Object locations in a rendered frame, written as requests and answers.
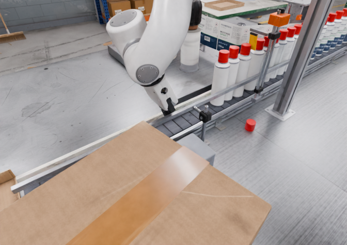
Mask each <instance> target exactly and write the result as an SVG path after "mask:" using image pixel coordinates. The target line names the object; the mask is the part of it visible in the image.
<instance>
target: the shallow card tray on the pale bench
mask: <svg viewBox="0 0 347 245"><path fill-rule="evenodd" d="M244 4H245V3H244V2H239V1H235V0H217V1H212V2H206V3H204V6H205V7H208V8H211V9H215V10H218V11H224V10H229V9H233V8H238V7H243V6H244Z"/></svg>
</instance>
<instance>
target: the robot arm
mask: <svg viewBox="0 0 347 245"><path fill-rule="evenodd" d="M192 2H193V0H153V6H152V11H151V15H150V18H149V21H148V23H147V22H146V20H145V17H144V15H143V13H142V12H141V11H140V10H137V9H129V10H125V11H123V12H120V13H118V14H117V15H115V16H114V17H112V18H111V19H110V20H109V21H108V23H107V25H106V30H107V32H108V34H109V36H110V37H111V39H112V41H113V43H114V45H115V46H116V48H117V50H118V52H119V53H120V55H121V57H122V59H123V61H124V64H125V68H126V70H127V73H128V75H129V77H130V78H131V79H132V80H133V81H134V82H135V83H137V84H139V85H140V86H143V87H144V89H145V91H146V93H147V94H148V96H149V97H150V98H151V99H152V100H153V101H154V102H155V103H156V104H158V105H159V107H160V108H162V109H161V111H162V113H163V115H164V116H166V115H168V114H171V113H173V112H174V111H175V110H176V109H175V108H174V106H173V104H172V102H174V103H175V104H176V103H178V99H177V97H176V95H175V93H174V91H173V89H172V87H171V85H170V83H169V81H168V80H167V79H166V77H165V76H164V75H165V70H166V69H167V68H168V66H169V65H170V63H171V62H172V60H173V59H174V57H175V56H176V54H177V53H178V52H179V50H180V48H181V46H182V45H183V42H184V40H185V37H186V35H187V32H188V28H189V25H190V20H191V12H192ZM171 101H172V102H171Z"/></svg>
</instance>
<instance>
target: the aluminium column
mask: <svg viewBox="0 0 347 245"><path fill-rule="evenodd" d="M334 1H335V0H311V2H310V5H309V8H308V11H307V13H306V16H305V19H304V22H303V25H302V28H301V31H300V33H299V36H298V39H297V42H296V44H295V47H294V50H293V53H292V56H291V58H290V61H289V64H288V67H287V70H286V72H285V76H284V78H283V81H282V84H281V86H280V89H279V92H278V95H277V98H276V101H275V103H274V106H273V109H272V111H274V112H276V113H277V114H279V115H281V116H283V115H284V114H286V113H287V112H288V111H289V109H290V106H291V104H292V102H293V99H294V97H295V94H296V92H297V90H298V87H299V85H300V83H301V80H302V78H303V76H304V73H305V71H306V68H307V66H308V64H309V61H310V59H311V56H312V54H313V52H314V49H315V47H316V45H317V42H318V39H319V37H320V35H321V32H322V30H323V27H324V25H325V23H326V20H327V18H328V15H329V13H330V11H331V8H332V6H333V4H334Z"/></svg>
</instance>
